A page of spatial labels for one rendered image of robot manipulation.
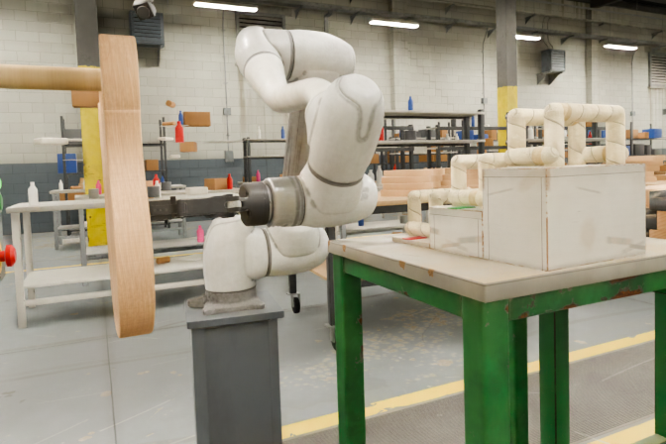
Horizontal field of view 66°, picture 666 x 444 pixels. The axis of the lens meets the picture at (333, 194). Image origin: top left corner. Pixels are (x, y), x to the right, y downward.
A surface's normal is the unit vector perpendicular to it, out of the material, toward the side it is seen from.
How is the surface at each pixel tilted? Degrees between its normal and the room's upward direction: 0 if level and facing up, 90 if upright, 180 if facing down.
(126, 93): 101
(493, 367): 90
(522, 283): 90
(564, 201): 90
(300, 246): 112
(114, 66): 83
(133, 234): 79
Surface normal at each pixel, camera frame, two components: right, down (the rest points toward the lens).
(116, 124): 0.44, 0.22
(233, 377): 0.30, 0.04
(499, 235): -0.88, 0.05
